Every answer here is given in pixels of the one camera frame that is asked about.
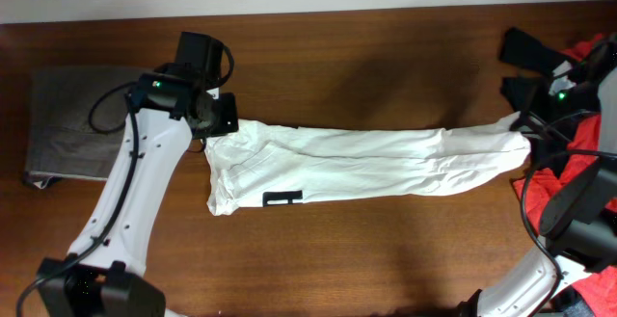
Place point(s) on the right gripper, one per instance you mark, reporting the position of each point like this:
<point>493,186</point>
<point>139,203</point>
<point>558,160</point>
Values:
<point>533,108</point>

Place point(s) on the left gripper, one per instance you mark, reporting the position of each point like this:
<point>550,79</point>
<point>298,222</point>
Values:
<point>228,120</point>

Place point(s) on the white t-shirt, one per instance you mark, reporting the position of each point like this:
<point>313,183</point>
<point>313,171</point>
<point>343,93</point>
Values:
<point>261,164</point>

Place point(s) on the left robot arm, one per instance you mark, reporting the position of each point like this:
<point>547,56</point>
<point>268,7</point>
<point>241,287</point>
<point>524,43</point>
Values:
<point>167,109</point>

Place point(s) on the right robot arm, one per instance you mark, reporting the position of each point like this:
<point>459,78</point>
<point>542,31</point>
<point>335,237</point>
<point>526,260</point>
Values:
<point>576,235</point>

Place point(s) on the black garment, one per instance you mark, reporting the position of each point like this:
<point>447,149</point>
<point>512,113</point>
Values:
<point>521,50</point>

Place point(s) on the folded grey trousers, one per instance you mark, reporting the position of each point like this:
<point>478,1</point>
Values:
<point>61,143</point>

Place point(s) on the red t-shirt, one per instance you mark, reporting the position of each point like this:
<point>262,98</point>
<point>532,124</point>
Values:
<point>576,236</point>

